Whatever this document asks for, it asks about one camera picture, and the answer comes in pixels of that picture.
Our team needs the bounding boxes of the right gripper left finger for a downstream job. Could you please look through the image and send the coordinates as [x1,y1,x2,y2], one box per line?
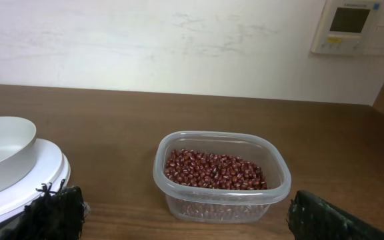
[0,179,86,240]

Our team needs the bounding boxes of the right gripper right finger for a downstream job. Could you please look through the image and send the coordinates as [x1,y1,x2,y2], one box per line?
[287,190,384,240]

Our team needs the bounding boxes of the white digital kitchen scale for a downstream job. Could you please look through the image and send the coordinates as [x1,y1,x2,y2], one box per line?
[0,139,71,223]

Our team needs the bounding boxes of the white round bowl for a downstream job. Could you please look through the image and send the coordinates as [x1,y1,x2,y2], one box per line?
[0,116,37,191]

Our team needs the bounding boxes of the clear plastic food container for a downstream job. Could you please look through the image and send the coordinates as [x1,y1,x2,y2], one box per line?
[153,131,291,223]

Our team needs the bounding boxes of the red adzuki beans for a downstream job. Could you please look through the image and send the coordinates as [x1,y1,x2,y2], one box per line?
[163,149,268,191]

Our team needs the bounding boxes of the beige wall control panel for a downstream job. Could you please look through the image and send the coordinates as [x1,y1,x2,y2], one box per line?
[310,0,384,56]

